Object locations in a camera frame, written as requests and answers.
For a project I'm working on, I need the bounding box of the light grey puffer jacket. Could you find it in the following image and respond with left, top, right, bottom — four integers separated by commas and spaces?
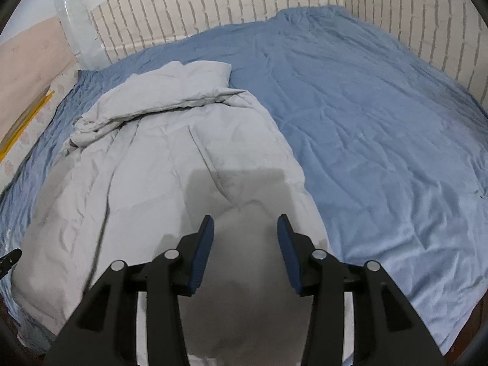
13, 61, 328, 365

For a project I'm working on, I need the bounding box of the blue bed sheet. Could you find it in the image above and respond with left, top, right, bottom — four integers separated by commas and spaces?
1, 6, 487, 352

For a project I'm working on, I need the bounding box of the pink padded headboard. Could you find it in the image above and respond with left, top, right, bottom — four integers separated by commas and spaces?
0, 16, 77, 137

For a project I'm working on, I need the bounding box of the clear plastic sheet roll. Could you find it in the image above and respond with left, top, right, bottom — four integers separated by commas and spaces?
53, 0, 111, 70

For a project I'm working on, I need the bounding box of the wooden bed frame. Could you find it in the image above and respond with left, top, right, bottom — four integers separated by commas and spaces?
444, 293, 487, 365

